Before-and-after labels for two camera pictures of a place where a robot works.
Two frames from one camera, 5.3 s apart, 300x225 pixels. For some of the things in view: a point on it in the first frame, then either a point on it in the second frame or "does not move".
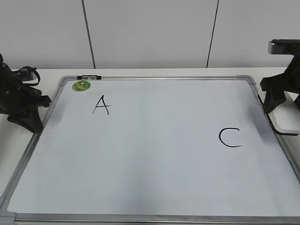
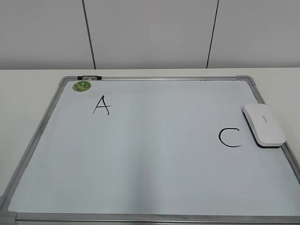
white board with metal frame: x=154 y=150 does not move
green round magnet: x=81 y=86 does not move
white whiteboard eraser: x=286 y=117 -> x=263 y=126
